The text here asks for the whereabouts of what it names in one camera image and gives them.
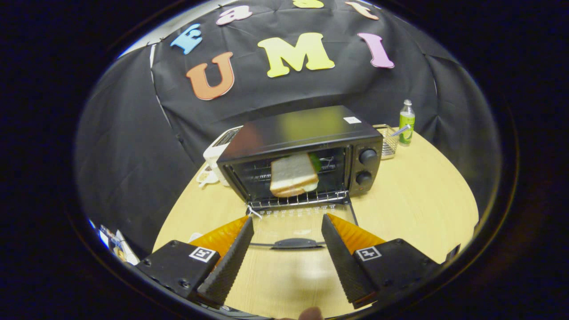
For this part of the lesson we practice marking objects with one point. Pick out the small white dish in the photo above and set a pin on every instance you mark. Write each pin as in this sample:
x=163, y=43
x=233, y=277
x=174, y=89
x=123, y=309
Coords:
x=206, y=177

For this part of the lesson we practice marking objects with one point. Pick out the green label plastic bottle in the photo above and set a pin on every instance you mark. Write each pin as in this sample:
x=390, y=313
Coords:
x=406, y=124

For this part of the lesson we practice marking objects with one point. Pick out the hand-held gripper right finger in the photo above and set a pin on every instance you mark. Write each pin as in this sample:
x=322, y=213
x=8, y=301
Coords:
x=344, y=266

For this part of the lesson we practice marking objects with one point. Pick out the white bread sandwich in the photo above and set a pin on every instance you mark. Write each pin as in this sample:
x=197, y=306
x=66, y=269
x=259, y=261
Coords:
x=291, y=175

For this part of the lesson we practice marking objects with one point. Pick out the white slot toaster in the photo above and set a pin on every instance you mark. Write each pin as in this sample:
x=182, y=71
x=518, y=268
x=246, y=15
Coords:
x=215, y=151

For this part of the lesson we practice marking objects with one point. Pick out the silver utensil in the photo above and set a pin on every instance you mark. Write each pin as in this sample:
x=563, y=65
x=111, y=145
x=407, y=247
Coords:
x=401, y=130

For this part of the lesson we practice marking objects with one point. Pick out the black toaster oven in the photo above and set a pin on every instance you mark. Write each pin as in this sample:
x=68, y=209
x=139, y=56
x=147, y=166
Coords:
x=302, y=126

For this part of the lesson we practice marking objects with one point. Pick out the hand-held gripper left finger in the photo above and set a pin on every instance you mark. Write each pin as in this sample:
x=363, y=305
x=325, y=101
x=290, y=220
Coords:
x=226, y=266

